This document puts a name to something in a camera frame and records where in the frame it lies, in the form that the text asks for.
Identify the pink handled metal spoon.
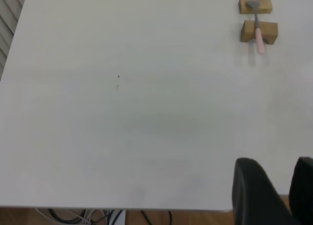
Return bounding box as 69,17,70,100
246,0,266,55

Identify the arched wooden block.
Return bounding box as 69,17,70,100
240,20,279,45

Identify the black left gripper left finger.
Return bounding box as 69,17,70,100
232,157,301,225

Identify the grey slatted wall panel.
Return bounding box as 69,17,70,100
0,0,27,77

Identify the white cable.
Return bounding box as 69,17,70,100
36,208,98,225

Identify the black cable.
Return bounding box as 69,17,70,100
48,208,87,225
140,210,173,225

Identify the flat wooden block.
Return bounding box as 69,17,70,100
238,0,273,15

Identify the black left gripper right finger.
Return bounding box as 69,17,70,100
288,157,313,225

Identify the white table leg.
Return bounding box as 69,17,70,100
110,209,127,225

